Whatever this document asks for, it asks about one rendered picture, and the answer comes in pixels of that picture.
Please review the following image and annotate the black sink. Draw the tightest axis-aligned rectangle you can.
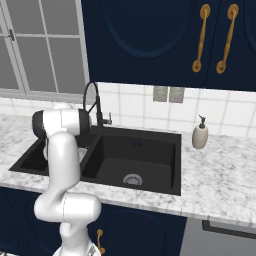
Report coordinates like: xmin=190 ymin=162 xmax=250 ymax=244
xmin=8 ymin=125 xmax=183 ymax=197

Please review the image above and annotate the black sink faucet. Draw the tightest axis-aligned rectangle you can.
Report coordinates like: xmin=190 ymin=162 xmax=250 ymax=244
xmin=82 ymin=81 xmax=113 ymax=130

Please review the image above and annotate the beige soap dispenser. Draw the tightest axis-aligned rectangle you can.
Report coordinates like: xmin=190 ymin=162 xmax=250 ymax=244
xmin=191 ymin=114 xmax=209 ymax=150

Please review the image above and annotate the navy base cupboard door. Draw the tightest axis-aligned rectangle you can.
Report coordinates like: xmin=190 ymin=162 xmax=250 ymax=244
xmin=87 ymin=203 xmax=188 ymax=256
xmin=0 ymin=186 xmax=63 ymax=256

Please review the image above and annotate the white framed window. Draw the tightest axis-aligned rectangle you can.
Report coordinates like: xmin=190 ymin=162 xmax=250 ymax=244
xmin=0 ymin=0 xmax=91 ymax=101

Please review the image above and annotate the grey dishwasher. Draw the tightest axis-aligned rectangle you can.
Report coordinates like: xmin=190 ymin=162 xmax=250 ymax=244
xmin=179 ymin=218 xmax=256 ymax=256

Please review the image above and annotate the grey wall socket plate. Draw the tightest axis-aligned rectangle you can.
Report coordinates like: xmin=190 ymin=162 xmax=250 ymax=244
xmin=152 ymin=85 xmax=169 ymax=103
xmin=168 ymin=86 xmax=186 ymax=104

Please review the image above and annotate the navy wall cupboard door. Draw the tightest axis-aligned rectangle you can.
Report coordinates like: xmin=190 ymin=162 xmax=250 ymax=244
xmin=205 ymin=0 xmax=256 ymax=93
xmin=80 ymin=0 xmax=215 ymax=89

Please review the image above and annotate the brass base cupboard handle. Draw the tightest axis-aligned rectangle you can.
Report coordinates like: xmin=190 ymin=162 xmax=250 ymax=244
xmin=96 ymin=228 xmax=106 ymax=256

